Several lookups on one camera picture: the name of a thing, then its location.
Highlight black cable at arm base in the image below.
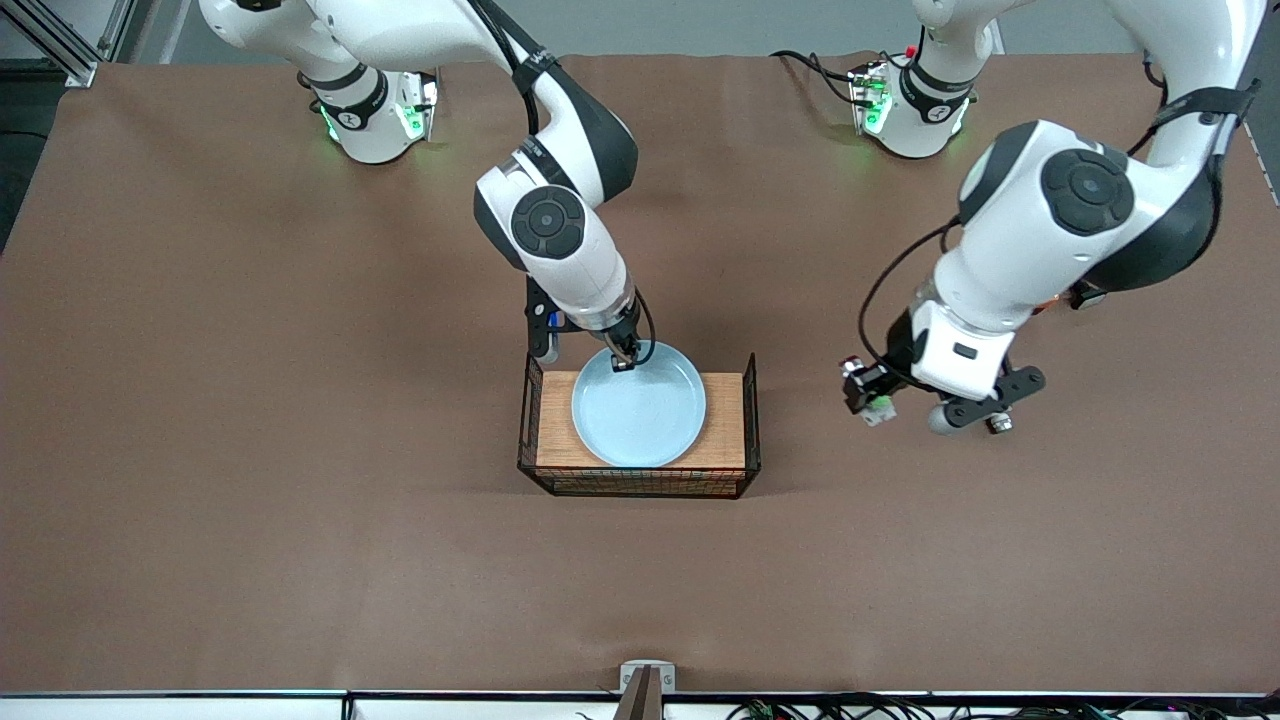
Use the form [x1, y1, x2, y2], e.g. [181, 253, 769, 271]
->
[770, 48, 861, 106]

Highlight black wire rack wooden shelf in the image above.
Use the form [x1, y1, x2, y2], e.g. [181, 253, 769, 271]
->
[516, 350, 763, 500]

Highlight tangled black cables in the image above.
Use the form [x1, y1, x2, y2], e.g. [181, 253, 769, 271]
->
[575, 690, 1280, 720]

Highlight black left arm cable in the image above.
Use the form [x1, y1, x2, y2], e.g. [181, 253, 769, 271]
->
[857, 218, 963, 386]

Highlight aluminium frame corner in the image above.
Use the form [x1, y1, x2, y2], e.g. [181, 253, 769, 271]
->
[0, 0, 136, 89]

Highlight white table edge strip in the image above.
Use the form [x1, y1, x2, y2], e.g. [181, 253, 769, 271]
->
[0, 690, 1280, 720]

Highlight light blue plate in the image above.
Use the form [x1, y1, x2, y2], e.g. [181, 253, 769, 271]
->
[571, 342, 708, 469]

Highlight brown table cover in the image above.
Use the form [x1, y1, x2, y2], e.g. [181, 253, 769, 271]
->
[0, 50, 1280, 696]

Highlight grey bracket with aluminium pole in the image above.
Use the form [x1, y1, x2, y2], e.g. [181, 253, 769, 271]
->
[615, 660, 678, 720]

